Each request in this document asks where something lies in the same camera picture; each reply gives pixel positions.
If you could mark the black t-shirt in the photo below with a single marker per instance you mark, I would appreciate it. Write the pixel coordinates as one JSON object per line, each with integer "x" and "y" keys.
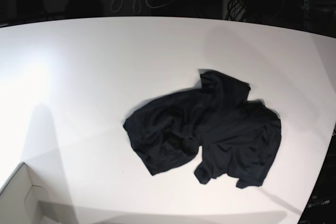
{"x": 236, "y": 136}

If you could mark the white cardboard box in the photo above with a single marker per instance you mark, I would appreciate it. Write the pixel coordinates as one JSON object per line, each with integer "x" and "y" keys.
{"x": 24, "y": 202}

